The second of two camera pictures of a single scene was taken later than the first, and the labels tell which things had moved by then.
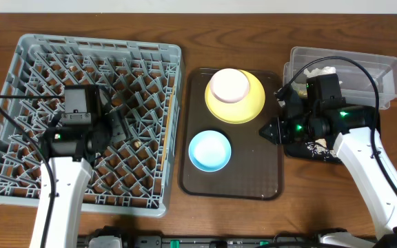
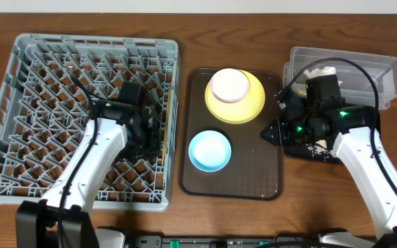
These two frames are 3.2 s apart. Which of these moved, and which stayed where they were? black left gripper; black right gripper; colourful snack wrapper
Moved: black left gripper
Stayed: black right gripper; colourful snack wrapper
